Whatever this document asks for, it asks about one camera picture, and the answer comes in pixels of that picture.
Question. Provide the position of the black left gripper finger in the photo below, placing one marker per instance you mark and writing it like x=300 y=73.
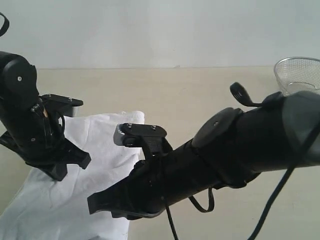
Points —
x=73 y=155
x=56 y=171

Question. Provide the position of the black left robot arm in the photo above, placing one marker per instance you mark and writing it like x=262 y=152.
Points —
x=18 y=81

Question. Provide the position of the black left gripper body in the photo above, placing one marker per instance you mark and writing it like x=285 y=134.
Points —
x=33 y=133

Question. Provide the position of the white t-shirt red lettering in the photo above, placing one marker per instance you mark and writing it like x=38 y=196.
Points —
x=44 y=209

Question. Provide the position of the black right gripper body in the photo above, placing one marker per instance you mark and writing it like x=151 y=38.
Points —
x=156 y=184

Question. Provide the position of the metal wire mesh basket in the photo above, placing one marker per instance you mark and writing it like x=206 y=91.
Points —
x=295 y=74

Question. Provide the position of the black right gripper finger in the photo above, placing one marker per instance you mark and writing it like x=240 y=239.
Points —
x=129 y=214
x=115 y=199

